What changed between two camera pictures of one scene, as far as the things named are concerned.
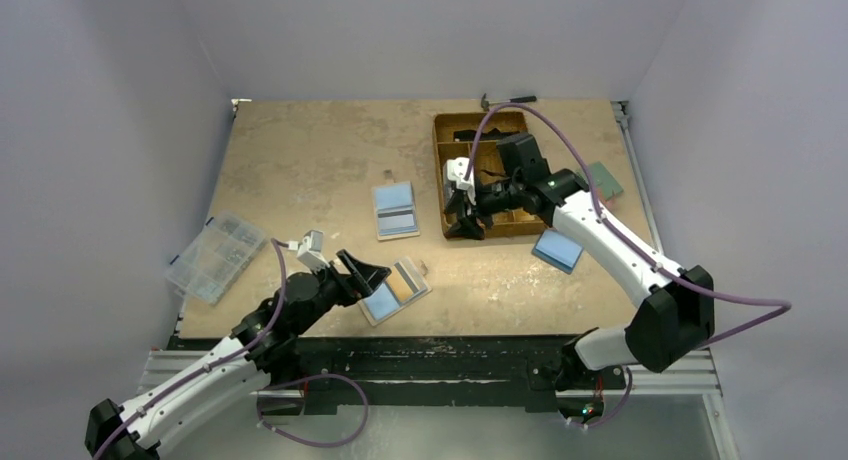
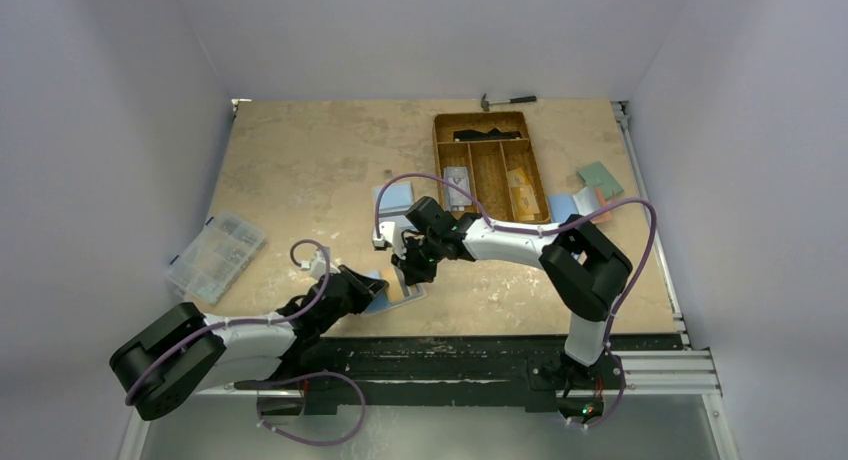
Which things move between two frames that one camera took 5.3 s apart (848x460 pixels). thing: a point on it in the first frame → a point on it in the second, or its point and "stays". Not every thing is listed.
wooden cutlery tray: x=455 y=135 stays
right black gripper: x=468 y=206 → x=411 y=261
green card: x=607 y=186 stays
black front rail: x=408 y=373 stays
